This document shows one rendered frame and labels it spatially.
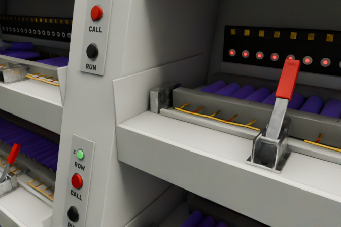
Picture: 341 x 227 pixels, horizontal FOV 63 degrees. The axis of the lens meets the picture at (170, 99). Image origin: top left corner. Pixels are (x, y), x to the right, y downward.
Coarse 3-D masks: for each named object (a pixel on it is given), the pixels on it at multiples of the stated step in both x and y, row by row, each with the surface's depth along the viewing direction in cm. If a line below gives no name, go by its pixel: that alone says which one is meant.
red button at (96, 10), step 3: (96, 6) 31; (93, 9) 31; (96, 9) 31; (99, 9) 31; (93, 12) 31; (96, 12) 31; (99, 12) 31; (93, 15) 31; (96, 15) 31; (99, 15) 31; (93, 18) 31; (96, 18) 31
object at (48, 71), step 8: (0, 56) 56; (8, 56) 56; (0, 64) 56; (32, 64) 48; (40, 64) 48; (48, 64) 48; (32, 72) 49; (40, 72) 47; (48, 72) 46; (56, 72) 45; (40, 80) 45; (56, 80) 44
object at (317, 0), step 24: (24, 0) 78; (48, 0) 71; (72, 0) 66; (240, 0) 43; (264, 0) 41; (288, 0) 39; (312, 0) 37; (336, 0) 36; (216, 24) 45; (240, 24) 43; (264, 24) 41; (288, 24) 39; (312, 24) 37; (336, 24) 36; (216, 48) 45
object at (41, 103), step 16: (64, 48) 64; (32, 80) 48; (64, 80) 35; (0, 96) 46; (16, 96) 43; (32, 96) 40; (48, 96) 40; (16, 112) 44; (32, 112) 41; (48, 112) 38; (48, 128) 40
